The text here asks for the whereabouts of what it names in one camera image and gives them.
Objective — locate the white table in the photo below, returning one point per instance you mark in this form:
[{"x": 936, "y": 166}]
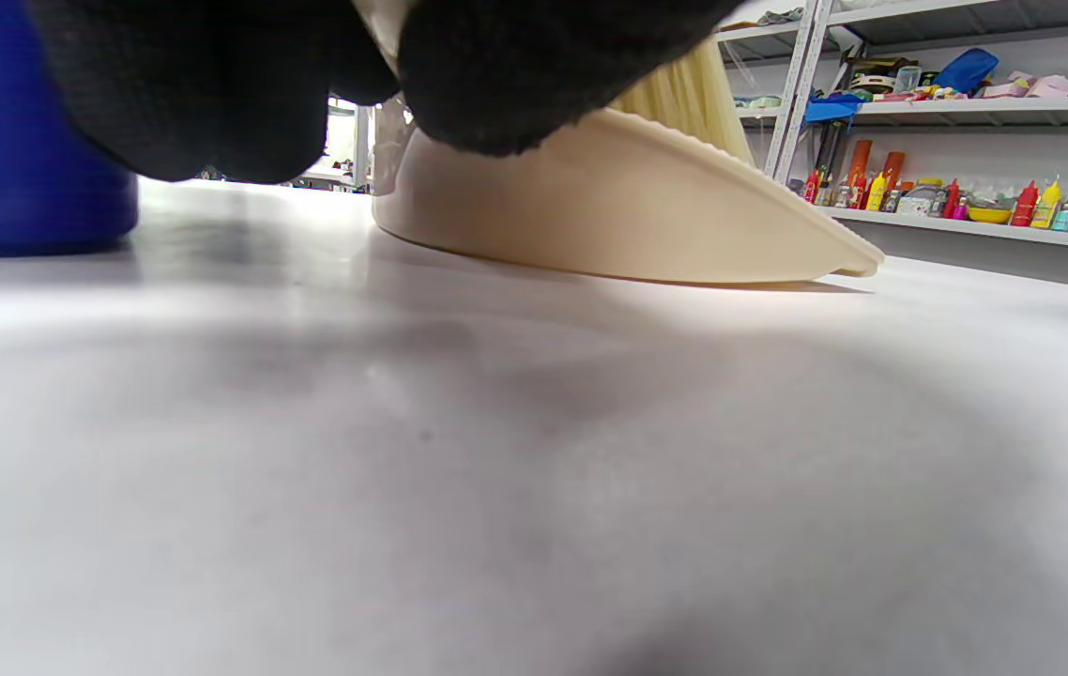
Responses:
[{"x": 496, "y": 488}]

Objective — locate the yellow bowl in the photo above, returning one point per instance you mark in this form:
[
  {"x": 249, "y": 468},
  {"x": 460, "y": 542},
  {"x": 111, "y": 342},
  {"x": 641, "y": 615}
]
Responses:
[{"x": 989, "y": 215}]

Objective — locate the person's left hand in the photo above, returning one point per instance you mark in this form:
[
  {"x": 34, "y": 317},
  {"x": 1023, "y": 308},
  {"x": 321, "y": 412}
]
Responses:
[{"x": 205, "y": 84}]

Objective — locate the grey metal shelf rack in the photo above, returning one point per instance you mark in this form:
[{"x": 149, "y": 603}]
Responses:
[{"x": 1013, "y": 111}]

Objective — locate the clear plastic cup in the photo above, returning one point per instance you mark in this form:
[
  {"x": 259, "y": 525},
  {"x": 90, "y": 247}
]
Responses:
[{"x": 907, "y": 79}]

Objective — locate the blue cloth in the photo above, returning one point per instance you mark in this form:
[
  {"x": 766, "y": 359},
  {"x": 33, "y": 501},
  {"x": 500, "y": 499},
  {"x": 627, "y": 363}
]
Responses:
[{"x": 832, "y": 108}]

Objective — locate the blue food waste bin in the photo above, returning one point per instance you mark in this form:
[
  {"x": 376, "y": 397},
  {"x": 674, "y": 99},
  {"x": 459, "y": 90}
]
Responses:
[{"x": 8, "y": 188}]

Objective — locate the beige plastic dustpan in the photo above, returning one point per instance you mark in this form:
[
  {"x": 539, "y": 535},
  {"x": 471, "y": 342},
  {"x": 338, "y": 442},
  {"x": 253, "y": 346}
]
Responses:
[{"x": 609, "y": 207}]

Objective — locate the blue bag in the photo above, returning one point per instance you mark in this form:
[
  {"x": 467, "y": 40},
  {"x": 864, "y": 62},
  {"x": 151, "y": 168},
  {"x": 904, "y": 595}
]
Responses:
[{"x": 966, "y": 70}]

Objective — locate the pink pouch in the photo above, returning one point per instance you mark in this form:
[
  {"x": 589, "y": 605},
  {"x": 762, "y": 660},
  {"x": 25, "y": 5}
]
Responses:
[{"x": 1041, "y": 87}]

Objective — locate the row of condiment bottles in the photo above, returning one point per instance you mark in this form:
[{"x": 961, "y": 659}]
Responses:
[{"x": 872, "y": 192}]

